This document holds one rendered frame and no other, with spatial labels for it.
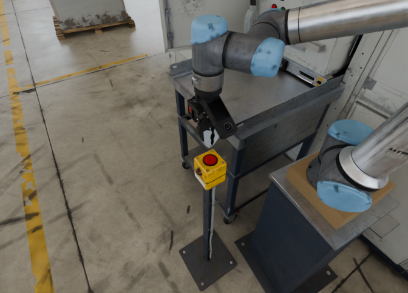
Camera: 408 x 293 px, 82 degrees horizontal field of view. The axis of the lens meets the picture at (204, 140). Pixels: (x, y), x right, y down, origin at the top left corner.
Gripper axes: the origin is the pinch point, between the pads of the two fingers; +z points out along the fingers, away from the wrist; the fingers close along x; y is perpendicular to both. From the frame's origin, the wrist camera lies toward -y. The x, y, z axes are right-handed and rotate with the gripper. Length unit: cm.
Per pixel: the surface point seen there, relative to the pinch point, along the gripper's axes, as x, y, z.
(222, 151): -46, 52, 80
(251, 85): -49, 36, 15
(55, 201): 71, 89, 97
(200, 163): 3.5, 0.7, 7.0
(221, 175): -1.7, -3.8, 12.2
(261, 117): -32.6, 10.9, 11.2
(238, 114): -28.6, 21.1, 14.9
